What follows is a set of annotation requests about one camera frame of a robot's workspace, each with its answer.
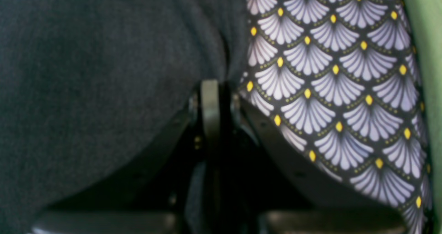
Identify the green cloth sheet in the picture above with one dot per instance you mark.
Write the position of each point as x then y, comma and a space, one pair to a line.
426, 20

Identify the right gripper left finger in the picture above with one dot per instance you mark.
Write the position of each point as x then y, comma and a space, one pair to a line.
150, 194

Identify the dark grey T-shirt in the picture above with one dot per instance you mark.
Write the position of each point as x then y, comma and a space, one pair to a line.
86, 84

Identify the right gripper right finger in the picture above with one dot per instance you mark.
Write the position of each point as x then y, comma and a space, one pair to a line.
280, 192

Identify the fan-patterned purple tablecloth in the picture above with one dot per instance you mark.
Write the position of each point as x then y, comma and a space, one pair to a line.
340, 80

